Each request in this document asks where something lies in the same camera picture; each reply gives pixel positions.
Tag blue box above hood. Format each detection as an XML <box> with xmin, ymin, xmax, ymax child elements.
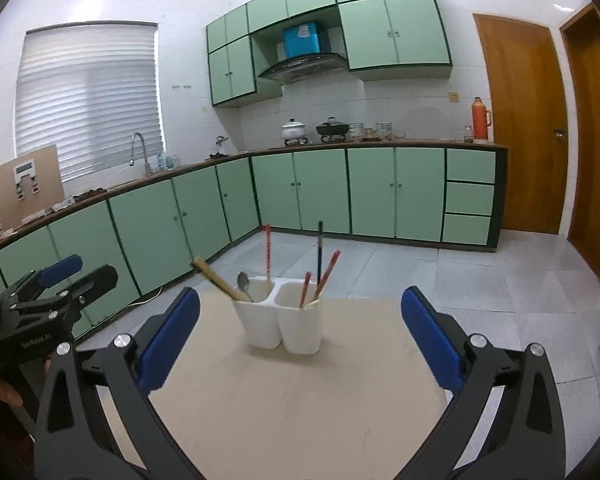
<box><xmin>283</xmin><ymin>22</ymin><xmax>322</xmax><ymax>58</ymax></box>

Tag bamboo chopstick orange red end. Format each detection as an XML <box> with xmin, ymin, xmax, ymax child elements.
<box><xmin>263</xmin><ymin>224</ymin><xmax>272</xmax><ymax>282</ymax></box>

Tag glass jars on counter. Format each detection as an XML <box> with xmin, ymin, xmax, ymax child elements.
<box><xmin>348</xmin><ymin>122</ymin><xmax>405</xmax><ymax>142</ymax></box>

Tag metal spoon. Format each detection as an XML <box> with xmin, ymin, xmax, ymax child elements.
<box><xmin>237</xmin><ymin>271</ymin><xmax>253</xmax><ymax>302</ymax></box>

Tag white window blinds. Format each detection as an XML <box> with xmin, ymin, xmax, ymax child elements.
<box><xmin>14</xmin><ymin>22</ymin><xmax>164</xmax><ymax>182</ymax></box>

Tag black chopstick with band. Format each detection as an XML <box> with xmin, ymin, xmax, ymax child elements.
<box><xmin>316</xmin><ymin>220</ymin><xmax>324</xmax><ymax>285</ymax></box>

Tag green kitchen cabinets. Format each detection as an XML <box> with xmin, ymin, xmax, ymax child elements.
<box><xmin>207</xmin><ymin>0</ymin><xmax>453</xmax><ymax>107</ymax></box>
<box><xmin>0</xmin><ymin>142</ymin><xmax>507</xmax><ymax>335</ymax></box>

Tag black range hood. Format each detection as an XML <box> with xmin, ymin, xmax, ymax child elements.
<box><xmin>259</xmin><ymin>53</ymin><xmax>349</xmax><ymax>84</ymax></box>

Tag black wok on stove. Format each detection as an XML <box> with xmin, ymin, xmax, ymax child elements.
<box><xmin>315</xmin><ymin>117</ymin><xmax>350</xmax><ymax>143</ymax></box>

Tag chrome sink faucet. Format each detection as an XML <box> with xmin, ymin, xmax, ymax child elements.
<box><xmin>130</xmin><ymin>131</ymin><xmax>154</xmax><ymax>179</ymax></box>

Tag green lower kitchen cabinets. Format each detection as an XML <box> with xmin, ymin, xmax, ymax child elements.
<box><xmin>0</xmin><ymin>142</ymin><xmax>507</xmax><ymax>335</ymax></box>

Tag white twin utensil holder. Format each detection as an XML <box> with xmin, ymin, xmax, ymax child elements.
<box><xmin>233</xmin><ymin>276</ymin><xmax>323</xmax><ymax>356</ymax></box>

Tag wooden door near cabinets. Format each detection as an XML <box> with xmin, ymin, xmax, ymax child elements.
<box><xmin>474</xmin><ymin>14</ymin><xmax>568</xmax><ymax>234</ymax></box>

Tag white cooking pot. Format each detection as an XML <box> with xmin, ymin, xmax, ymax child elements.
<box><xmin>282</xmin><ymin>118</ymin><xmax>309</xmax><ymax>146</ymax></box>

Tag small kettle on counter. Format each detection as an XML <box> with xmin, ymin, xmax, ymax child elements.
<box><xmin>210</xmin><ymin>136</ymin><xmax>230</xmax><ymax>159</ymax></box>

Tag orange thermos flask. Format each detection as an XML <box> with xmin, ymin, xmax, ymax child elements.
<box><xmin>470</xmin><ymin>96</ymin><xmax>492</xmax><ymax>142</ymax></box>

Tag bamboo chopstick red handle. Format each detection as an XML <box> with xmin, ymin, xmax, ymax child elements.
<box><xmin>298</xmin><ymin>271</ymin><xmax>312</xmax><ymax>309</ymax></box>

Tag brown cardboard board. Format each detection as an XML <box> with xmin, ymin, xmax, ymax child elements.
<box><xmin>0</xmin><ymin>144</ymin><xmax>66</xmax><ymax>230</ymax></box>

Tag pale bamboo chopstick red pattern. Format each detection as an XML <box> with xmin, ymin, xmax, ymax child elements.
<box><xmin>310</xmin><ymin>249</ymin><xmax>341</xmax><ymax>304</ymax></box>

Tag left hand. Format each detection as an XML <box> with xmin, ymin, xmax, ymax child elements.
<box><xmin>0</xmin><ymin>354</ymin><xmax>53</xmax><ymax>416</ymax></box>

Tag green upper kitchen cabinets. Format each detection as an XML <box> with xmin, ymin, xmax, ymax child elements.
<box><xmin>207</xmin><ymin>0</ymin><xmax>453</xmax><ymax>107</ymax></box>

